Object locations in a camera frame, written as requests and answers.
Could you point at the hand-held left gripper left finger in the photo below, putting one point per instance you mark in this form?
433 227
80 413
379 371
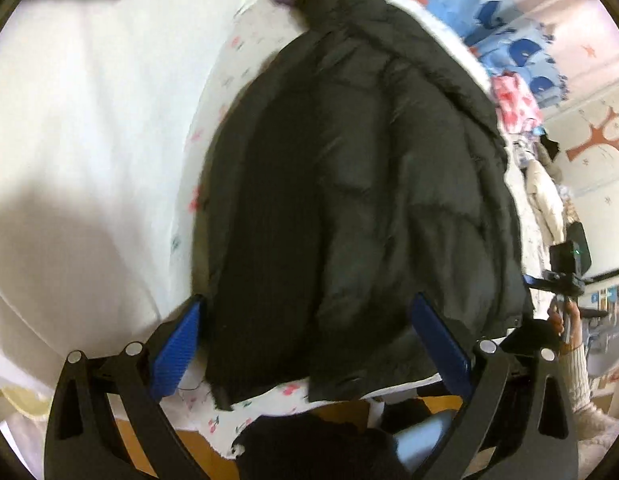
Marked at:
175 352

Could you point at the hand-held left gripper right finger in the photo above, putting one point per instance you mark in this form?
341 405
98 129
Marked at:
442 347

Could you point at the black puffer jacket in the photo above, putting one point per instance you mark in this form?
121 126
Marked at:
339 185

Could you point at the person's right hand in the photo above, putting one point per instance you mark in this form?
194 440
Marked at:
557 321

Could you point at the cream coat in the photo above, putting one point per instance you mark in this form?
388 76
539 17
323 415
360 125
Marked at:
542 195

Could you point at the person's black clothing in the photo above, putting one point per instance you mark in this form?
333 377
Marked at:
314 447

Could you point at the pink printed cloth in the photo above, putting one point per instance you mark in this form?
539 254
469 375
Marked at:
513 100

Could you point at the blue whale print blanket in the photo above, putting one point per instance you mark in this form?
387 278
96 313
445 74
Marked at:
489 5

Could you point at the orange wall sticker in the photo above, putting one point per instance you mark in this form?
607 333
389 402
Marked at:
597 135

